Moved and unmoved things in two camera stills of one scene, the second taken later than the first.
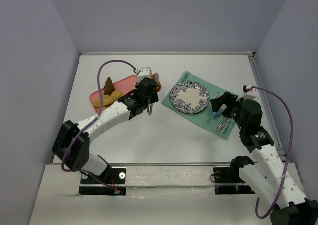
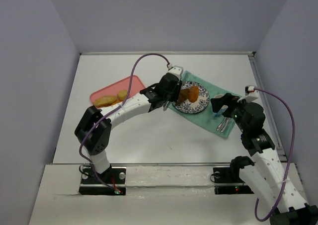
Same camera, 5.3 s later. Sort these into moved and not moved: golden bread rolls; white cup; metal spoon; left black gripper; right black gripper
Moved: left black gripper
Not moved: metal spoon; golden bread rolls; right black gripper; white cup
